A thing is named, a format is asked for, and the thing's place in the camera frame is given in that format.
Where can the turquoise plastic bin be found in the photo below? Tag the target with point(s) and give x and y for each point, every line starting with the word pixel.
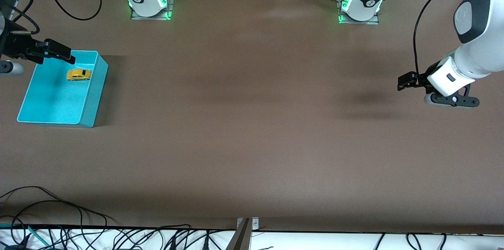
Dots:
pixel 59 104

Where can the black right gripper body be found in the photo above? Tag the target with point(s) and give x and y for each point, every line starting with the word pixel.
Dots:
pixel 15 47

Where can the black power plug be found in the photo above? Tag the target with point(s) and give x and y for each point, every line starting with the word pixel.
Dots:
pixel 206 243
pixel 172 244

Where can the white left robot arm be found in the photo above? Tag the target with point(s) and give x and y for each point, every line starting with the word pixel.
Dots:
pixel 480 45

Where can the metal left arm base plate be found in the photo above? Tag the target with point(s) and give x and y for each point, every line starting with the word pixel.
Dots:
pixel 372 22

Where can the grey camera pole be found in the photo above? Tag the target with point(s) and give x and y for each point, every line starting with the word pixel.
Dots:
pixel 240 240

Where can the yellow beetle toy car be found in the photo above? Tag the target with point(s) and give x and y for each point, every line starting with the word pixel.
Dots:
pixel 78 74

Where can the small metal bracket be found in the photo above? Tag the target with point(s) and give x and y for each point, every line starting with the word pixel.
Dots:
pixel 256 223

